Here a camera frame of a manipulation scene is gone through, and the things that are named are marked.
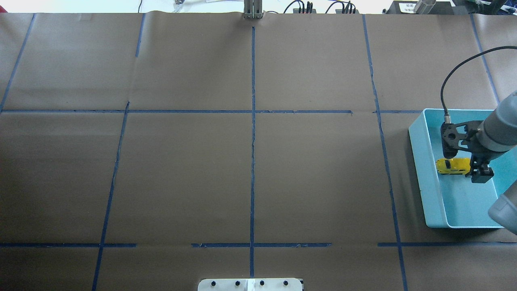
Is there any white mounting base plate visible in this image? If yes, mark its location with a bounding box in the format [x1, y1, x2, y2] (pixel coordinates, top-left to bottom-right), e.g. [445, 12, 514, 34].
[197, 278, 304, 291]

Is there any aluminium frame post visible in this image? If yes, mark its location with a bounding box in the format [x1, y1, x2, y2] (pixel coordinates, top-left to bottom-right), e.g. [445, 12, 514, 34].
[243, 0, 264, 19]

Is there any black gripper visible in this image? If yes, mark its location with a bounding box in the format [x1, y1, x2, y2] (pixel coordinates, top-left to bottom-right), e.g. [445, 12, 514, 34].
[469, 143, 494, 183]

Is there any black camera cable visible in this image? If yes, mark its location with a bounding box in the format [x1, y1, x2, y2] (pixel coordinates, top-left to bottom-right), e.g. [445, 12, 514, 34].
[440, 45, 517, 124]

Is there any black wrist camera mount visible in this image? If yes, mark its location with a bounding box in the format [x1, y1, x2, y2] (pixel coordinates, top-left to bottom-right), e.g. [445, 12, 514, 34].
[441, 121, 481, 159]

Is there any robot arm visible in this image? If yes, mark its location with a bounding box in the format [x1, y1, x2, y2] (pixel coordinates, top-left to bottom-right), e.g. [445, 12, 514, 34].
[471, 92, 517, 234]

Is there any yellow beetle toy car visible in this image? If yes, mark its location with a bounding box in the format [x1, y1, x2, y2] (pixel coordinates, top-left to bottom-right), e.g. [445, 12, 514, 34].
[435, 157, 471, 175]

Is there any black box with label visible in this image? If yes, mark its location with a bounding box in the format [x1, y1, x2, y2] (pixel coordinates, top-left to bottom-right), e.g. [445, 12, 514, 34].
[382, 0, 454, 15]

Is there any light blue plastic bin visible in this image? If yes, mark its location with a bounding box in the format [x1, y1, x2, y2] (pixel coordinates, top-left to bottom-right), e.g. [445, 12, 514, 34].
[409, 108, 517, 228]

